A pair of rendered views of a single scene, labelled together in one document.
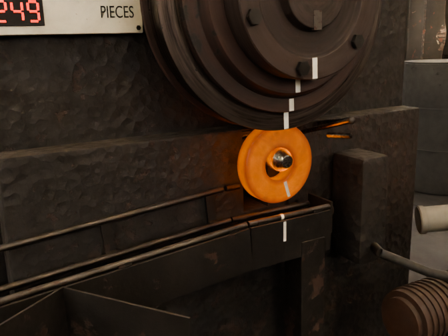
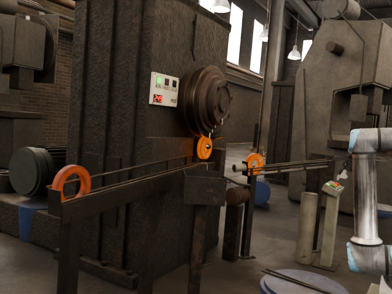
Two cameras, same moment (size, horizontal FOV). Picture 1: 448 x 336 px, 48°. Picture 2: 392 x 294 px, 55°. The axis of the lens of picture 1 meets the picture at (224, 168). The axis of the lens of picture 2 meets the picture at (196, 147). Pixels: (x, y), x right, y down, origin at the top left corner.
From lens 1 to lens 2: 1.69 m
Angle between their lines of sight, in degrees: 32
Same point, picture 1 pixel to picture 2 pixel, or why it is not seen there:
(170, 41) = (194, 111)
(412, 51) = not seen: hidden behind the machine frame
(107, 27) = (171, 104)
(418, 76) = not seen: hidden behind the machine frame
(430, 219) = (238, 167)
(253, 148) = (203, 142)
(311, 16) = (223, 108)
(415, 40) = not seen: hidden behind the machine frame
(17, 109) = (151, 125)
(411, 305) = (235, 191)
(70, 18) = (165, 101)
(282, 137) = (207, 140)
